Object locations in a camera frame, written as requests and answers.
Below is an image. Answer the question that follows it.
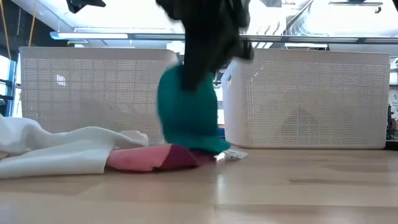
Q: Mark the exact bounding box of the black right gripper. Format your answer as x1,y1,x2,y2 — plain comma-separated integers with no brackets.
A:
155,0,254,93

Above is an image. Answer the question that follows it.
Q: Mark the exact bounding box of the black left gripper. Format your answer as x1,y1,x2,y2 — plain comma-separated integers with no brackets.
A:
67,0,106,14

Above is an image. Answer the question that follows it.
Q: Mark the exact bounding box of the teal knit garment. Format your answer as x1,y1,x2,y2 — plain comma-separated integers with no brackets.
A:
156,63,231,156

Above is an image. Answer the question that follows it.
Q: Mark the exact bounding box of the pink and maroon garment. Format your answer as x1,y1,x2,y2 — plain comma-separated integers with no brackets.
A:
106,142,219,172

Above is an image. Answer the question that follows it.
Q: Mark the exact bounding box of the large white knit garment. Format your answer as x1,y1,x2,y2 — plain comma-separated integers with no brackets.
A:
0,113,150,180

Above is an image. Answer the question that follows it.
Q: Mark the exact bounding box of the white paper tag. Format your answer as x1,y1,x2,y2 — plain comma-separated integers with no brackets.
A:
222,148,249,161

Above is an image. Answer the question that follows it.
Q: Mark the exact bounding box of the perforated cream laundry basket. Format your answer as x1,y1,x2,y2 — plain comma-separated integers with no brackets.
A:
18,46,180,146
221,48,392,149

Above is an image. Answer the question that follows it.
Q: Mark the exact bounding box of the pale pinkish white sock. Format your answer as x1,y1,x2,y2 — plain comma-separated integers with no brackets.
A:
118,129,150,149

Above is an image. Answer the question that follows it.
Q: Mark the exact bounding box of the black stand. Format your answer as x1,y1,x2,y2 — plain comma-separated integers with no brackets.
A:
385,104,397,141

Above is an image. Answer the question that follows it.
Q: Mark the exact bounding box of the yellow hanging cable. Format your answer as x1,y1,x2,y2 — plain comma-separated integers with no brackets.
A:
0,0,12,60
28,0,39,47

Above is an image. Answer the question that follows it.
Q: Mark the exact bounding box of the horizontal metal frame rail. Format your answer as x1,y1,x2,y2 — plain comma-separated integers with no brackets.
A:
49,30,398,44

